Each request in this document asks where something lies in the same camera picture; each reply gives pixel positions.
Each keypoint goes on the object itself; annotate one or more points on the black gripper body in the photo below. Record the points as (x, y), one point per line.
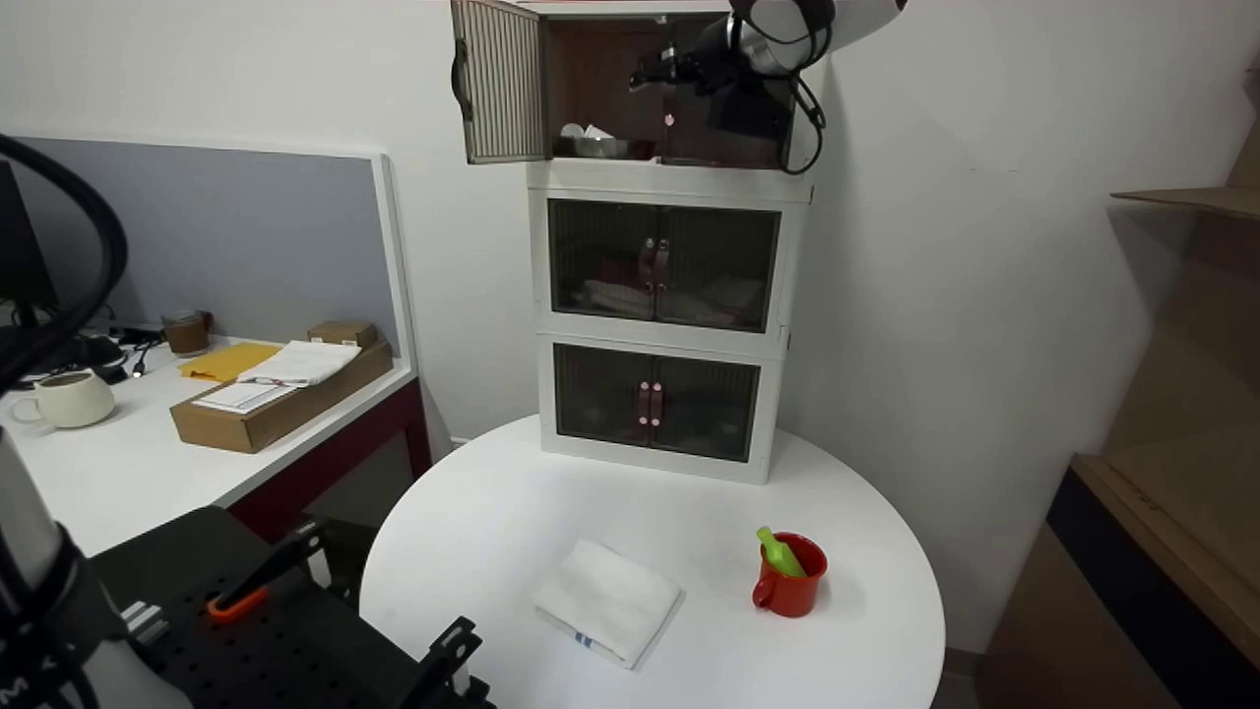
(733, 78)

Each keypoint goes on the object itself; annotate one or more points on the smoked transparent cabinet door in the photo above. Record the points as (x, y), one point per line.
(721, 271)
(711, 412)
(597, 257)
(497, 82)
(597, 392)
(733, 141)

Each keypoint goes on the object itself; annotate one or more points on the white crumpled item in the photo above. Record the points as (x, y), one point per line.
(587, 141)

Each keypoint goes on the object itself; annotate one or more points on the white three-tier storage cabinet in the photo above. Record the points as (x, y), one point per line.
(657, 337)

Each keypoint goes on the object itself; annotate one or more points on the white paper sheets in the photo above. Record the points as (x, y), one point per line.
(296, 364)

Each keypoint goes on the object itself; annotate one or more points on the green item in cup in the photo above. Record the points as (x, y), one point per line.
(778, 553)

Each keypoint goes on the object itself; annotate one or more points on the shallow cardboard tray box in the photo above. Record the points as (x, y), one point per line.
(283, 421)

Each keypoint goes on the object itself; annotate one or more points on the yellow envelope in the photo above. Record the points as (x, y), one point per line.
(230, 359)

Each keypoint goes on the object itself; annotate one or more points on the red plastic cup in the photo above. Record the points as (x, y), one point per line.
(793, 594)

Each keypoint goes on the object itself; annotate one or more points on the white folded cloth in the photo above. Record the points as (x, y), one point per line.
(607, 601)

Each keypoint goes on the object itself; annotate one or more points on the small brown cup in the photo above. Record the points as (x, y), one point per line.
(188, 332)

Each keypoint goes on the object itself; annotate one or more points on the cardboard box with black band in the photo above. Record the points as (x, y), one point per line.
(1066, 632)

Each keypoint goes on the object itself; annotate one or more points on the white ceramic mug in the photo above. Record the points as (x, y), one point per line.
(66, 398)

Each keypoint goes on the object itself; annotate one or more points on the black perforated base board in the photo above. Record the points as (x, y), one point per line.
(263, 657)

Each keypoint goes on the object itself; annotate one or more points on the grey partition white frame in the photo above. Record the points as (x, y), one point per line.
(263, 237)

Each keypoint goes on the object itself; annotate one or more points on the white desk dark red frame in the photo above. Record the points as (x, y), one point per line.
(131, 475)

